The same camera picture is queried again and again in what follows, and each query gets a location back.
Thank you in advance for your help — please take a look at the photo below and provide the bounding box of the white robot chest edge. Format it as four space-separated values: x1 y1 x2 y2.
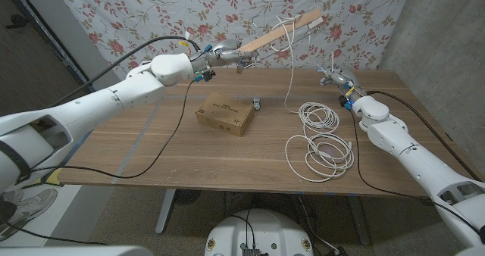
0 245 153 256

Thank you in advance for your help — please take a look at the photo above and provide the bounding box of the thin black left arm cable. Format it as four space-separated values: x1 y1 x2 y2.
30 80 198 180

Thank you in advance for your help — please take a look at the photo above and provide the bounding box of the grey sneaker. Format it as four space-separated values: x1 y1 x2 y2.
0 187 58 242

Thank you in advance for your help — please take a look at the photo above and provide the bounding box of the brown cardboard box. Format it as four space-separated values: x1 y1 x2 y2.
195 92 255 138

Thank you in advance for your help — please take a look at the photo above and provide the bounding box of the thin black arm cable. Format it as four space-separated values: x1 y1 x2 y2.
30 80 198 180
348 110 485 242

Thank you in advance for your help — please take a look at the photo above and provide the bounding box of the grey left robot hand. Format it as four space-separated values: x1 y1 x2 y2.
195 39 261 75

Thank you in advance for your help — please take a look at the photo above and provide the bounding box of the yellow and black shoe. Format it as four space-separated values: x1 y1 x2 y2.
44 168 64 186

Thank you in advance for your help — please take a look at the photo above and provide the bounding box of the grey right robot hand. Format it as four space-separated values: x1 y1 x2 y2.
319 68 367 100

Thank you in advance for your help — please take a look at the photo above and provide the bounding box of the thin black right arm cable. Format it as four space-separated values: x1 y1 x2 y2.
348 110 485 242

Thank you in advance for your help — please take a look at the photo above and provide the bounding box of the black door handle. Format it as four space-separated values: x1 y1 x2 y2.
5 14 30 30

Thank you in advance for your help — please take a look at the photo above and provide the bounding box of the white Ethernet cable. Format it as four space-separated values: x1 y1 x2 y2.
271 14 355 183

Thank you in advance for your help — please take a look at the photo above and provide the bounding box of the floral backdrop cloth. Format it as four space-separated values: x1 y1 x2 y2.
51 0 412 86

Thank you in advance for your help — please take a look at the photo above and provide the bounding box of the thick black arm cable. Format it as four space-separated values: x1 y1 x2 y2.
365 90 482 181
48 35 202 108

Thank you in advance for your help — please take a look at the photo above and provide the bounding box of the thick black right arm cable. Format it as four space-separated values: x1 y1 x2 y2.
365 90 482 181

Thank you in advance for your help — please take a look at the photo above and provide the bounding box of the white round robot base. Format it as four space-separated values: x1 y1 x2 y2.
204 209 314 256

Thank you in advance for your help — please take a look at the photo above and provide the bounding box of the white table leg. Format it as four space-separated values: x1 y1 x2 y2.
346 195 372 246
155 189 177 235

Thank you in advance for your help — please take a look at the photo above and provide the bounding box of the wooden stick with metal bracket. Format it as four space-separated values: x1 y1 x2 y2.
237 8 324 53

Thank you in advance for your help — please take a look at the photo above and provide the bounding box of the black round fan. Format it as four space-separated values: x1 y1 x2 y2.
173 189 202 207

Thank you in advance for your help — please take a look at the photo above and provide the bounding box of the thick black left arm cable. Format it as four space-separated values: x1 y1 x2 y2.
48 35 202 108

